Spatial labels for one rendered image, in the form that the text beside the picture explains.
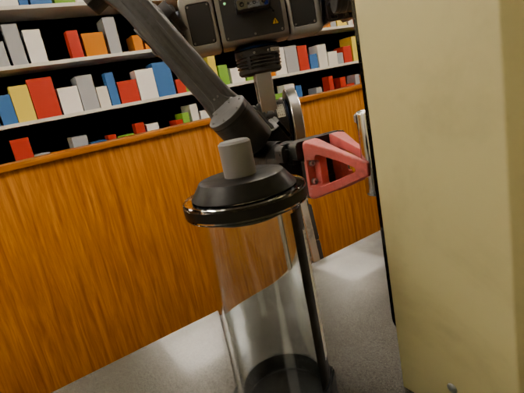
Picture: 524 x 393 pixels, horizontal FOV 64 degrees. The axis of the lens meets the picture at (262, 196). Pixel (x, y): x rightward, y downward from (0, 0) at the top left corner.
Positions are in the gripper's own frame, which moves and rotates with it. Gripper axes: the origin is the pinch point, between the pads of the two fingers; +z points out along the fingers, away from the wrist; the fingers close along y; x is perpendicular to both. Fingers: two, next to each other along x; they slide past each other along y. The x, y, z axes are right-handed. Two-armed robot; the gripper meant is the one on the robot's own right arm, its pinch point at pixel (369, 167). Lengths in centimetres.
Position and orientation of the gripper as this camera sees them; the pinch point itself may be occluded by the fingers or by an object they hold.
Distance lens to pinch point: 45.4
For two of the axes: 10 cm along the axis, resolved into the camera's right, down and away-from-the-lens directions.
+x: 1.7, 9.6, 2.3
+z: 5.6, 1.0, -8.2
